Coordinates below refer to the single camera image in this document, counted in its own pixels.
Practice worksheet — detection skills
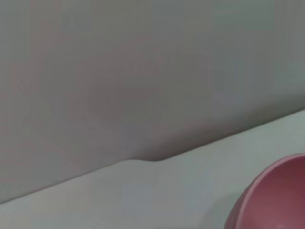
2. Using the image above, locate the pink plastic bowl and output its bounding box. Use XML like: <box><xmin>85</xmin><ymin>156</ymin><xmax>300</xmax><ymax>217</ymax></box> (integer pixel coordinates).
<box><xmin>224</xmin><ymin>152</ymin><xmax>305</xmax><ymax>229</ymax></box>

